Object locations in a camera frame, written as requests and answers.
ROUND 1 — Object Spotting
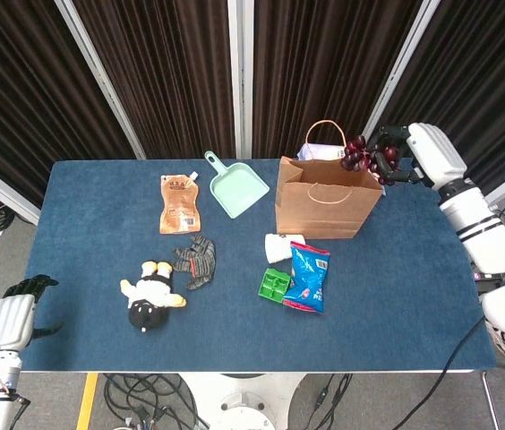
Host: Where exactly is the blue snack packet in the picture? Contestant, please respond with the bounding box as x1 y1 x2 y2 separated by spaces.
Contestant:
281 240 331 315

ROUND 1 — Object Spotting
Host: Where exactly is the dark brown pleated curtain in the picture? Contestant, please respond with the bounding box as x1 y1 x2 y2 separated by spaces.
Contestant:
252 0 422 159
364 0 505 198
73 0 236 160
0 0 137 210

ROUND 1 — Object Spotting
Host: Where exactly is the black cable with switch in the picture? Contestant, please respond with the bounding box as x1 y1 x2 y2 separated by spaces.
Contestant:
310 374 353 430

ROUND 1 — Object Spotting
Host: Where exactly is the white plastic package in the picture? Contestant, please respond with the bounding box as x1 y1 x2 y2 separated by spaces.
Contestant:
296 142 346 161

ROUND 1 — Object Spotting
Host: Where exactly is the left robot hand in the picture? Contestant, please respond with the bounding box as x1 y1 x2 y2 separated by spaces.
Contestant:
0 274 65 351

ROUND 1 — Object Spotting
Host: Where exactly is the blue fabric table cover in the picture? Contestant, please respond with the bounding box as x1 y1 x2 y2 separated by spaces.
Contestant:
18 157 498 373

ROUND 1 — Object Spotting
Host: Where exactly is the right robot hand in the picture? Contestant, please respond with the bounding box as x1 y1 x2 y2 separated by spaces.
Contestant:
367 122 468 192

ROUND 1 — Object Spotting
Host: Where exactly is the grey striped knit glove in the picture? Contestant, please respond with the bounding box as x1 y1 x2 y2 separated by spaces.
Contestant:
171 235 218 291

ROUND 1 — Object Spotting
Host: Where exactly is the green plastic building block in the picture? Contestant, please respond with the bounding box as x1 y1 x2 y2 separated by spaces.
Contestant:
256 267 292 305

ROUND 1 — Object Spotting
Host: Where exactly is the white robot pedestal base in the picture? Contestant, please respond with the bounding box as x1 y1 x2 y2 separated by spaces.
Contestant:
179 372 304 430

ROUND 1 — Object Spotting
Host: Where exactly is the orange spout pouch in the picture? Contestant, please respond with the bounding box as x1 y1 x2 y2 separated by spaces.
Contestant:
158 171 202 236

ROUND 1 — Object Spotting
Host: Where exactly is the brown paper bag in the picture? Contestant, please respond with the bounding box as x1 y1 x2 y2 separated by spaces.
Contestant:
274 119 382 240

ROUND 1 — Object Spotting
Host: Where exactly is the purple grape bunch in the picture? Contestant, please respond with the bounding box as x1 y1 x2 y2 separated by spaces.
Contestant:
339 134 399 185

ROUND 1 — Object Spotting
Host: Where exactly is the yellow floor tape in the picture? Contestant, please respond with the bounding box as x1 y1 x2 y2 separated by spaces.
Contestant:
75 372 100 430

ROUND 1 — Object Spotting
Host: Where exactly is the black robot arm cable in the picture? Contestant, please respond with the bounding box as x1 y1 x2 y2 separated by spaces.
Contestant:
386 315 489 430

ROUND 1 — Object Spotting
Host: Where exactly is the black white plush dog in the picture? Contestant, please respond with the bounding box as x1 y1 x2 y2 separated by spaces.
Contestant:
119 261 188 335

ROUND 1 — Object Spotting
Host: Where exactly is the mint green plastic dustpan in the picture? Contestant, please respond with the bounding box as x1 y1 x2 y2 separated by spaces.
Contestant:
203 150 270 220

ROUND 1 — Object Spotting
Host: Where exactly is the white partition frame post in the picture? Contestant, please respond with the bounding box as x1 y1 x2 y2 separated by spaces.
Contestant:
358 0 442 140
54 0 147 161
227 0 254 159

